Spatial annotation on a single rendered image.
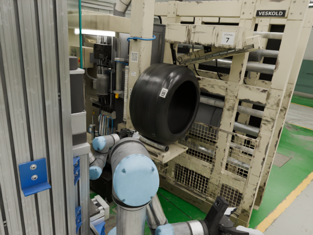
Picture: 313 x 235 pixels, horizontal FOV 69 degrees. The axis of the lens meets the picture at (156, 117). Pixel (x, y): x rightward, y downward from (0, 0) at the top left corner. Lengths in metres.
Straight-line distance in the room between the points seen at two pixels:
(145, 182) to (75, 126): 0.40
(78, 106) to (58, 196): 0.31
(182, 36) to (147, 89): 0.57
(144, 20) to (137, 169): 1.38
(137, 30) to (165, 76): 0.47
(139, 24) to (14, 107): 1.27
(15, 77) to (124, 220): 0.48
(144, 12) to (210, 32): 0.49
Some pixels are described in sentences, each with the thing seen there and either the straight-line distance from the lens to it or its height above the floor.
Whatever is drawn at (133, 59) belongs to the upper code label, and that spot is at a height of 1.49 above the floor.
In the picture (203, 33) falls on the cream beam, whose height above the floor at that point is 1.72.
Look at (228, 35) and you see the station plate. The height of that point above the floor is 1.72.
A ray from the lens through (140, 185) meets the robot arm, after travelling 0.59.
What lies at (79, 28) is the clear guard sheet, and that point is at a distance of 1.89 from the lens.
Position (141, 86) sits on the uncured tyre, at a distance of 1.56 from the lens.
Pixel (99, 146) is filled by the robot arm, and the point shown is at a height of 1.08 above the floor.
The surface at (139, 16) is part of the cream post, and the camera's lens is 1.81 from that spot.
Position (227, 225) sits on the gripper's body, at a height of 1.08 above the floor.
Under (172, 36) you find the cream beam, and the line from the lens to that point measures 1.93.
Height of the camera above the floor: 1.65
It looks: 19 degrees down
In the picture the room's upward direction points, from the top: 5 degrees clockwise
